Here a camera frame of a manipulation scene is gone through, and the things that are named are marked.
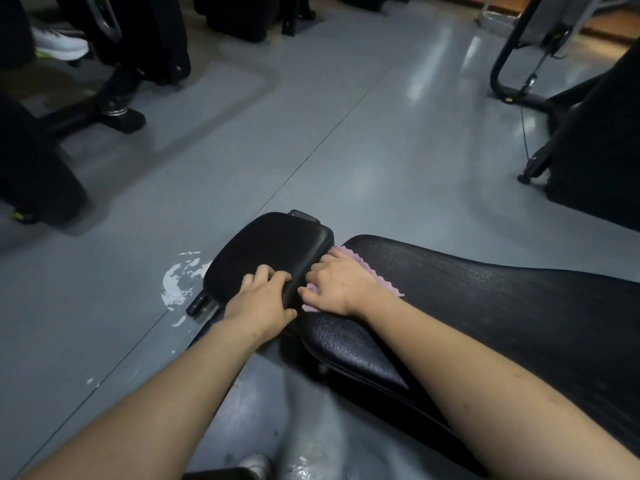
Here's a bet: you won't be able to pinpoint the person's left hand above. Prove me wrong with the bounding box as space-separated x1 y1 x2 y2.
223 264 299 347

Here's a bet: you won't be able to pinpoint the pink cleaning cloth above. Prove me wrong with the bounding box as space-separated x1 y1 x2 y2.
299 246 407 315

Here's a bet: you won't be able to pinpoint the black rounded machine housing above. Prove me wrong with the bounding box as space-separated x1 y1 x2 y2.
0 92 92 227

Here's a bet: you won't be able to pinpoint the person's right forearm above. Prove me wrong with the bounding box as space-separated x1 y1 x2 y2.
351 288 640 480

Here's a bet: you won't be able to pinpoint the person's right hand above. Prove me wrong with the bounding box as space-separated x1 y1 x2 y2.
298 249 387 319

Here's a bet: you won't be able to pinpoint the black machine with steel foot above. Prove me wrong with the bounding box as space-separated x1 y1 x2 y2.
0 0 193 141

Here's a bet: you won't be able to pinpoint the black gym equipment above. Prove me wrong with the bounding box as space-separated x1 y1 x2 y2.
192 0 412 45

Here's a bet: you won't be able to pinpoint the black curved machine frame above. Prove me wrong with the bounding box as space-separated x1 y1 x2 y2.
489 0 603 114

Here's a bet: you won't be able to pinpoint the person's black trousers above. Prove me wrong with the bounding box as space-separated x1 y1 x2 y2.
182 466 253 480

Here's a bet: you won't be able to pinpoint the black padded gym bench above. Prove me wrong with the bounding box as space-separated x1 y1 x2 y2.
185 209 640 480

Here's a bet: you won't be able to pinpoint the grey weight stack machine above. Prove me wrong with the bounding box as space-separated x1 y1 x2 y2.
475 0 609 49

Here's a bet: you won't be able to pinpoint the person's left forearm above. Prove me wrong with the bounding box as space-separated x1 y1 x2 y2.
19 317 267 480

